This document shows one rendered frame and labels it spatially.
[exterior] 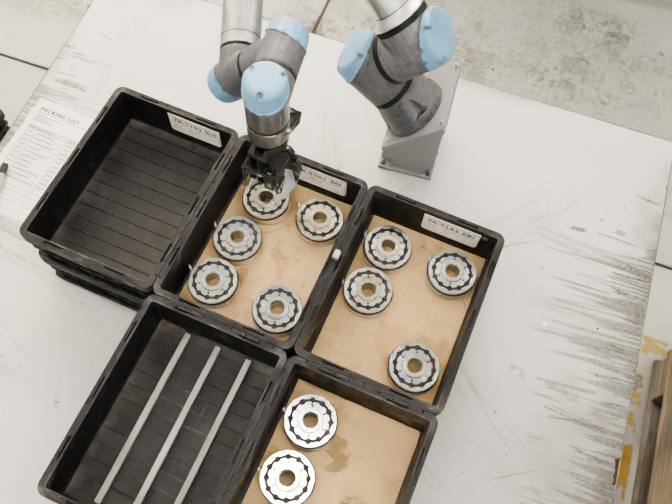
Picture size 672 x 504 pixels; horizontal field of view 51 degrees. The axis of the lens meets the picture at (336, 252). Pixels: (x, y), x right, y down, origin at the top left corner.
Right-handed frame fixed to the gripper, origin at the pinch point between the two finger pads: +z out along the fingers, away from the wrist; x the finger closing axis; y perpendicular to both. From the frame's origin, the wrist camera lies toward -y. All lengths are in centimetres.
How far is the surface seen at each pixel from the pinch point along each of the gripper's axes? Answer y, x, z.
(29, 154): 6, -65, 26
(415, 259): -0.7, 31.6, 12.5
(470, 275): -0.7, 43.5, 9.7
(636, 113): -131, 86, 96
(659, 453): -4, 116, 81
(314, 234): 4.0, 10.0, 9.7
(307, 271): 11.3, 11.6, 12.5
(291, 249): 8.0, 6.4, 12.5
